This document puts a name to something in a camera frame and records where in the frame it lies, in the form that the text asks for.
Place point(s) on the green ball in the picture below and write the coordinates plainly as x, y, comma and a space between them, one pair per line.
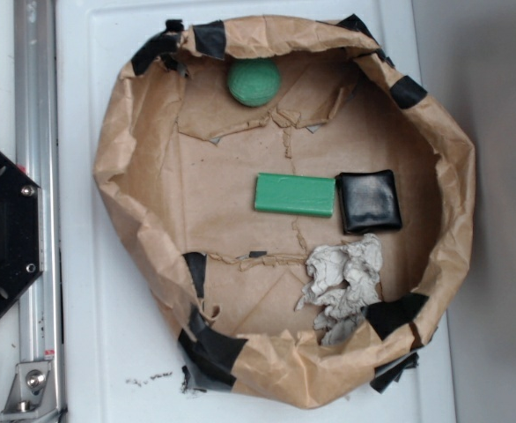
254, 82

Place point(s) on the aluminium extrusion rail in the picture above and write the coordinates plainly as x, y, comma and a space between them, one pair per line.
41, 306

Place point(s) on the brown paper bag bin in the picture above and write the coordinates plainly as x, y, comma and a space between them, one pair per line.
177, 166

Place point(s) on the crumpled white paper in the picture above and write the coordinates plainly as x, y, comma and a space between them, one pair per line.
344, 280

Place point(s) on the green rectangular block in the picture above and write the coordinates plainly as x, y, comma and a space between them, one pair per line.
295, 194

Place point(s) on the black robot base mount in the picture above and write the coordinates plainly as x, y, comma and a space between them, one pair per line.
20, 233

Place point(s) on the black square pouch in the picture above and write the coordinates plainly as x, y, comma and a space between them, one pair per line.
368, 201

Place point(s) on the metal corner bracket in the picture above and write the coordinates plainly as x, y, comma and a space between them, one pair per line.
32, 395

